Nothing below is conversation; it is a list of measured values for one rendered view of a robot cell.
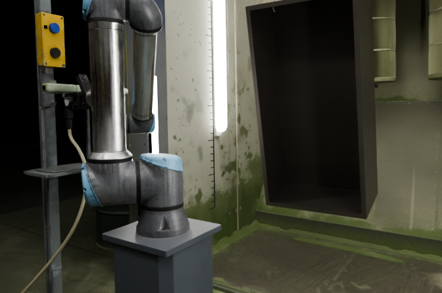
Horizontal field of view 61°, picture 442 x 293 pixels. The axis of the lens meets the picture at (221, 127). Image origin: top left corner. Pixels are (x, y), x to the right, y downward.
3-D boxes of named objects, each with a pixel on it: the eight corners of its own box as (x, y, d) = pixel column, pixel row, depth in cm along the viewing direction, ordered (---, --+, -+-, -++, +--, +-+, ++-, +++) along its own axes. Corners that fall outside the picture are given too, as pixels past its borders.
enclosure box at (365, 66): (287, 184, 262) (271, 6, 235) (377, 193, 230) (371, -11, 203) (266, 205, 234) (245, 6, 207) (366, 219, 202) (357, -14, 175)
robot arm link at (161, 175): (187, 205, 129) (186, 155, 128) (137, 209, 124) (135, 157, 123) (179, 195, 144) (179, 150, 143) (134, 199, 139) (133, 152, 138)
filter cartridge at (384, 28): (373, 95, 278) (373, -19, 273) (341, 96, 312) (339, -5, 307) (409, 93, 292) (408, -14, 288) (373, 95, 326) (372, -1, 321)
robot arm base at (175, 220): (164, 241, 122) (164, 212, 121) (125, 232, 132) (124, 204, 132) (200, 226, 137) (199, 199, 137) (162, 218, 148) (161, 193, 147)
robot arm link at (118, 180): (137, 209, 124) (130, -22, 119) (81, 213, 120) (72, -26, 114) (134, 197, 139) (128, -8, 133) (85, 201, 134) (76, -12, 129)
